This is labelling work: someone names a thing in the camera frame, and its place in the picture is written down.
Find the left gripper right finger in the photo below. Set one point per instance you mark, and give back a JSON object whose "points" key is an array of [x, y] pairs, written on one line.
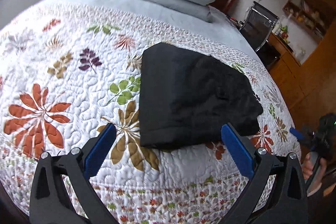
{"points": [[256, 164]]}

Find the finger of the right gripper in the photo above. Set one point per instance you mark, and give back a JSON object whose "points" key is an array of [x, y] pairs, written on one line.
{"points": [[297, 134]]}

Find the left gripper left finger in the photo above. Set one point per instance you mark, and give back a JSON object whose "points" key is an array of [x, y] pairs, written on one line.
{"points": [[83, 163]]}

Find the black pants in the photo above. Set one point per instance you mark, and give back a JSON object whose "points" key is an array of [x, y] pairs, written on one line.
{"points": [[186, 97]]}

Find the person's right hand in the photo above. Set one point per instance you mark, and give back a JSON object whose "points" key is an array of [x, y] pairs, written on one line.
{"points": [[307, 170]]}

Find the wooden cabinet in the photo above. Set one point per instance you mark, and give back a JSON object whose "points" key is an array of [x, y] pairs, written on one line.
{"points": [[308, 88]]}

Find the floral quilted bedspread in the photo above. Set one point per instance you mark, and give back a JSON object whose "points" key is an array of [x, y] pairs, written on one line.
{"points": [[68, 70]]}

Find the black mesh office chair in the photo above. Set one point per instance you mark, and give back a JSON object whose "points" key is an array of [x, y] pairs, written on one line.
{"points": [[258, 25]]}

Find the wooden shelf with items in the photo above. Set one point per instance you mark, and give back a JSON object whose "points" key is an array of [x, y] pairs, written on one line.
{"points": [[311, 20]]}

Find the light blue bed sheet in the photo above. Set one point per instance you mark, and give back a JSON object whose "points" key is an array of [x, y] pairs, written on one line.
{"points": [[202, 20]]}

